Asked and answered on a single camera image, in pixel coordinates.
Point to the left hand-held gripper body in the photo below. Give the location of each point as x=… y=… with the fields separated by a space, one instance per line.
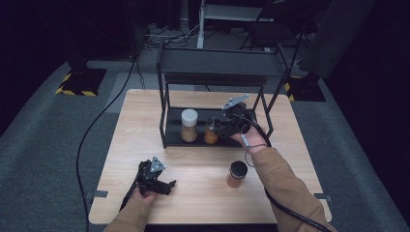
x=157 y=165

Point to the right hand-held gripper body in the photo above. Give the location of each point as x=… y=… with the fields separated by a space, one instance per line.
x=240 y=112

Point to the white-lid spice jar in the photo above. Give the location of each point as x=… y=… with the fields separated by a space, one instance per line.
x=189 y=117

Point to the black two-tier metal rack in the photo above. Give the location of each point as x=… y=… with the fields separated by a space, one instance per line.
x=199 y=63

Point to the person's left hand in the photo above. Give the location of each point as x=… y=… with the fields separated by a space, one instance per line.
x=145 y=196

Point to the person's right hand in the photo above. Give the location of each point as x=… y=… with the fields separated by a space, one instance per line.
x=253 y=138

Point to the black-lid spice jar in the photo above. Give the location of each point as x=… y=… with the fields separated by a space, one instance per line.
x=238 y=169

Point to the grey tape strip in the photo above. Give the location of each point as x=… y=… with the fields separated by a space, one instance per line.
x=98 y=194
x=323 y=197

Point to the black yellow-striped stand base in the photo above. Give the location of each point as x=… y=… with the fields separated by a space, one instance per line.
x=306 y=90
x=83 y=80

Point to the black tripod stand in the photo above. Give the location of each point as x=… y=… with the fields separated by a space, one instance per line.
x=298 y=48

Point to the grey panel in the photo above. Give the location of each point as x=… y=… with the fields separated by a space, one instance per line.
x=232 y=13

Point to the grey curtain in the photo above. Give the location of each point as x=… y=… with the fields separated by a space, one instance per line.
x=335 y=38

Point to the white metal stand post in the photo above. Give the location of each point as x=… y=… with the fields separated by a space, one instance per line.
x=200 y=25

